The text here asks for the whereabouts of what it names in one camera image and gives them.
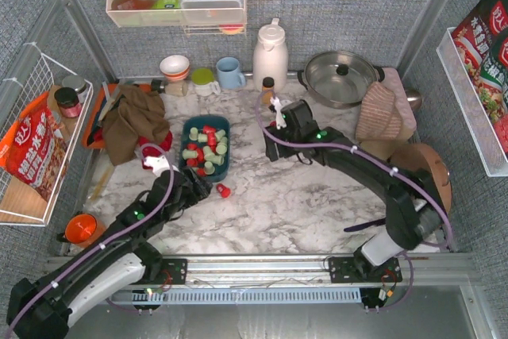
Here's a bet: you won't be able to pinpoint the green capsule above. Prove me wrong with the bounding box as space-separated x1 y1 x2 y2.
182 149 198 160
210 155 225 166

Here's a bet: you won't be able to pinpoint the red cloth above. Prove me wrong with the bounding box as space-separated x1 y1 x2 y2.
134 131 173 159

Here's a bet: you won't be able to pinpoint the pink striped towel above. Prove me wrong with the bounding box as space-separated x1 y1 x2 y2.
356 82 402 141

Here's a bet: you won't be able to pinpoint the brown cloth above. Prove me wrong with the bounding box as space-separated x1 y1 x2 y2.
102 85 170 166

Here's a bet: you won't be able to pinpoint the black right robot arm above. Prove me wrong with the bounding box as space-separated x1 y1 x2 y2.
263 98 452 272

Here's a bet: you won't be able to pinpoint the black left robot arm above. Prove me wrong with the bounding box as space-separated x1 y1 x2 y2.
6 168 212 338

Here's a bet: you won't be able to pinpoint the orange spice bottle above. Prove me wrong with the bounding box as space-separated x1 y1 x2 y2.
262 77 275 96

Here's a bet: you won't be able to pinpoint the steel pot with lid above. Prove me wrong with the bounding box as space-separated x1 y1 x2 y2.
297 51 385 109

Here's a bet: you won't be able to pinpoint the white thermos jug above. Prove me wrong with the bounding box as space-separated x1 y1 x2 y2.
252 17 289 93

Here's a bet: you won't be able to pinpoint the blue mug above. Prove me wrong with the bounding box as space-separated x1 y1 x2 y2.
216 57 246 90

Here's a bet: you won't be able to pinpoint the brown cardboard sheet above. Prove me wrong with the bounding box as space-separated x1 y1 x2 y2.
360 137 410 161

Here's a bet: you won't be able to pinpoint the pink egg tray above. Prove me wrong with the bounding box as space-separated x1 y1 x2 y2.
382 67 417 131

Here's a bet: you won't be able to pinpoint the orange tray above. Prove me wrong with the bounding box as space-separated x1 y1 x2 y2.
81 83 154 149

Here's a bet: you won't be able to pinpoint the pepper grinder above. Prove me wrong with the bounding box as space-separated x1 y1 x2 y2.
150 79 188 97

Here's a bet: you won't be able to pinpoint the green lid cup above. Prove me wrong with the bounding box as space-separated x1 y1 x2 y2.
191 67 221 97

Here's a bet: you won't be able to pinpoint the orange cup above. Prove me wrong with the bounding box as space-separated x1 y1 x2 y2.
63 214 106 248

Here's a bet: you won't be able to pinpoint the white orange bowl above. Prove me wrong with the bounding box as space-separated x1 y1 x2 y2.
160 55 190 81

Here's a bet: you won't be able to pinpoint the round wooden board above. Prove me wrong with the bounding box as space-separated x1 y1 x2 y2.
390 143 452 214

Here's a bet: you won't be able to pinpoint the red lid jar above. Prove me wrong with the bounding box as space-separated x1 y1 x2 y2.
54 87 82 118

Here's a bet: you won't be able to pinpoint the clear plastic containers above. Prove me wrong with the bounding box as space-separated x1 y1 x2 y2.
179 0 244 25

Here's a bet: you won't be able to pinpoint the silver lid jar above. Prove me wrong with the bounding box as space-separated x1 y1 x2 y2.
62 75 87 94

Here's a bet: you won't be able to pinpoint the red snack bag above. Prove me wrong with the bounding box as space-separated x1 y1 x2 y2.
1 92 67 202

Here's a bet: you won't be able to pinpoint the red seasoning packet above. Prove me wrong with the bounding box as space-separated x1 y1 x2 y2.
452 0 507 152

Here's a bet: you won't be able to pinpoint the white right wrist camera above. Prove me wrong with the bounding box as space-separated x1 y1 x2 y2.
270 96 290 129

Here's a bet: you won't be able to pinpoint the purple handled knife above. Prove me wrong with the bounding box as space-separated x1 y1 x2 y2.
344 218 386 233

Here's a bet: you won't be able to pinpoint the white wire basket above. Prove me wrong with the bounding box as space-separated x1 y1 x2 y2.
1 52 94 227

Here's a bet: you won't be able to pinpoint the white mesh wall basket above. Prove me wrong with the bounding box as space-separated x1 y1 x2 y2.
436 27 507 178

